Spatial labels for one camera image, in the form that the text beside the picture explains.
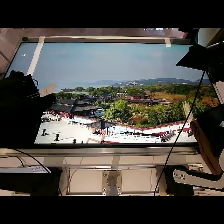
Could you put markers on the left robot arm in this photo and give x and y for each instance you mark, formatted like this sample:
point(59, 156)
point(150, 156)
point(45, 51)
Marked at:
point(33, 184)

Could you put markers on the silver frame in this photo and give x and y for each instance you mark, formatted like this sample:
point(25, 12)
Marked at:
point(113, 151)

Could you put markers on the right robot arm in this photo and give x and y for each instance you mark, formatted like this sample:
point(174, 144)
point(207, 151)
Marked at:
point(200, 180)

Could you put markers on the brown garment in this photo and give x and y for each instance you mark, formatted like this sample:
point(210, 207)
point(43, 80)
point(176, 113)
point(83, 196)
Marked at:
point(205, 146)

